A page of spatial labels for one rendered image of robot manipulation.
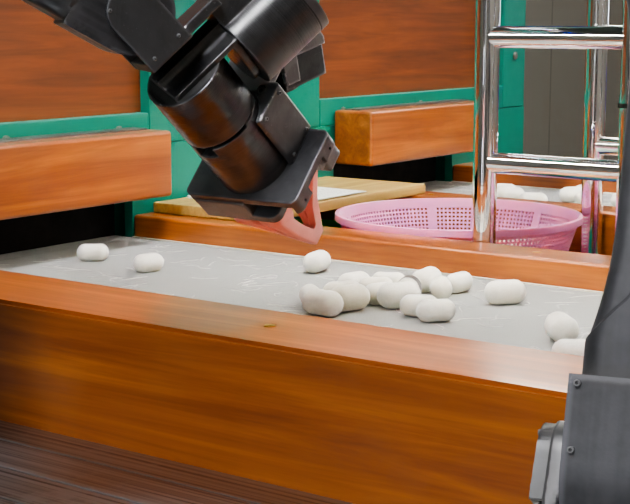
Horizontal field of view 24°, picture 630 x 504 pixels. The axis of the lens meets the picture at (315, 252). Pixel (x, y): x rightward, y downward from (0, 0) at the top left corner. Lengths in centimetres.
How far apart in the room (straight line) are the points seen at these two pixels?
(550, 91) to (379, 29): 351
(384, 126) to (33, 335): 87
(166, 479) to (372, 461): 15
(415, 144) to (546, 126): 353
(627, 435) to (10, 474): 53
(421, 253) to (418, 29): 75
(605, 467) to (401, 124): 134
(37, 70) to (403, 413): 73
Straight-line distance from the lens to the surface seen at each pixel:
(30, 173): 142
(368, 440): 93
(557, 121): 554
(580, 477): 61
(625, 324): 62
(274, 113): 103
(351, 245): 143
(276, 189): 104
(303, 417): 96
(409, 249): 139
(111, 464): 104
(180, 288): 130
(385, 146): 189
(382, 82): 201
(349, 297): 118
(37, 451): 108
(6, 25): 149
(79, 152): 146
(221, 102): 99
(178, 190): 166
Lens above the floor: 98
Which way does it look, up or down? 9 degrees down
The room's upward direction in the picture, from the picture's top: straight up
